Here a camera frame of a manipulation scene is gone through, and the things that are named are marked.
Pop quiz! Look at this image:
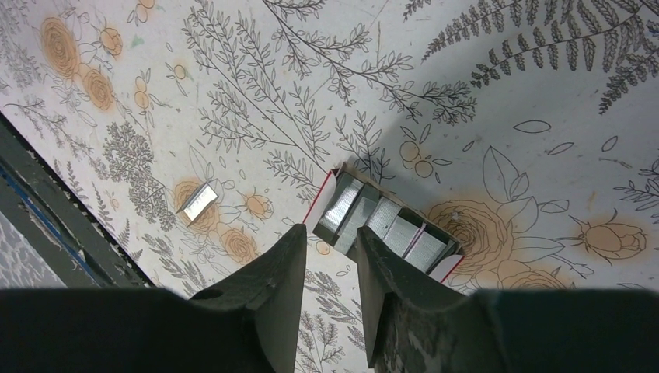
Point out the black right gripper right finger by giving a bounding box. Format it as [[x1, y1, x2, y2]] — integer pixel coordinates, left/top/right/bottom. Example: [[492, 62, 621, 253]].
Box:
[[355, 227, 658, 372]]

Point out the red staple box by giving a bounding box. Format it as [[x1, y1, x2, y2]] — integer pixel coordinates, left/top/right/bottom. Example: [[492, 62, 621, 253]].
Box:
[[303, 162, 464, 282]]

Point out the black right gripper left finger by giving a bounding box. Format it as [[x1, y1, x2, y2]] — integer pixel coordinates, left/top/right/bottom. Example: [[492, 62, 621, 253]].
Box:
[[1, 224, 307, 372]]

